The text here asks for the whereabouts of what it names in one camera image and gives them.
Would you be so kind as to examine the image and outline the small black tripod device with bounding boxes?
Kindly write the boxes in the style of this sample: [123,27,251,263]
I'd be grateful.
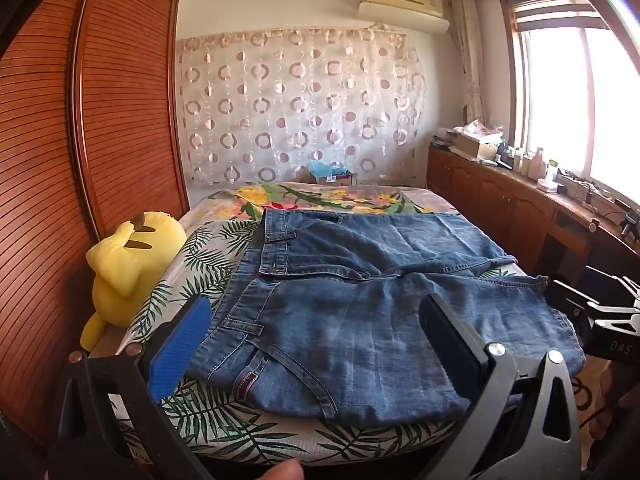
[620,210,640,241]

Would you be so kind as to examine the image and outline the person's left hand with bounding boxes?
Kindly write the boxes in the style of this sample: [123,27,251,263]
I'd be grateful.
[260,460,304,480]

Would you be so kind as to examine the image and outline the wooden cabinet counter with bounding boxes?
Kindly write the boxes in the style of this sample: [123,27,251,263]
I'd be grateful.
[426,142,640,291]

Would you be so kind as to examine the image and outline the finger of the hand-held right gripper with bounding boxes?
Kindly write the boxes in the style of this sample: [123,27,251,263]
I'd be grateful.
[582,265,640,311]
[545,274,608,318]

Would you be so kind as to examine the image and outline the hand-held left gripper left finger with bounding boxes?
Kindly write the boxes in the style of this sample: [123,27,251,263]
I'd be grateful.
[47,294,216,480]

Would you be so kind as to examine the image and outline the yellow plush toy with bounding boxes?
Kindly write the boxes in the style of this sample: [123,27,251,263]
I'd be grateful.
[80,211,188,352]

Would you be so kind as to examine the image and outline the floral blanket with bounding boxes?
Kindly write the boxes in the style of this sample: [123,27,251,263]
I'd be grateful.
[177,182,466,241]

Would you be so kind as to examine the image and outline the pale bunched window curtain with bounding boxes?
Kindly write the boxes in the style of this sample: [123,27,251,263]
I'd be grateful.
[450,0,488,126]

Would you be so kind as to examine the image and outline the blue denim pants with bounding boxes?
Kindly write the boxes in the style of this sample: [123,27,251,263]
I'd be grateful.
[187,207,587,421]

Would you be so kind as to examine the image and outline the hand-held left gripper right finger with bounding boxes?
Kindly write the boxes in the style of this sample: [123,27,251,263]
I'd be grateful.
[417,292,583,480]

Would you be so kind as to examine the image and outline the cardboard box with blue cloth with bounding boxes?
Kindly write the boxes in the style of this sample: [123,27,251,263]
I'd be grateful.
[309,161,357,187]

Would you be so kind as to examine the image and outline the cream wall air conditioner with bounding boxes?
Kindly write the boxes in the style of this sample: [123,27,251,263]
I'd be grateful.
[357,0,449,35]

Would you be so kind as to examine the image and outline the crumpled paper pile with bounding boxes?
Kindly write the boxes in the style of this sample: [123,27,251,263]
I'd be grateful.
[457,119,503,141]

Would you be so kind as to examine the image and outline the open cardboard box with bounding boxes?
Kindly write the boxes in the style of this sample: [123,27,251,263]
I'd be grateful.
[452,132,501,161]

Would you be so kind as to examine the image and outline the wooden framed window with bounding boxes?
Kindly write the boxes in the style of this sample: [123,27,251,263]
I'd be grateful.
[500,0,640,201]

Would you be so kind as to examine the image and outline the circle patterned sheer curtain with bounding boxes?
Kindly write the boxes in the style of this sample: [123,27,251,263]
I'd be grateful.
[176,27,426,188]

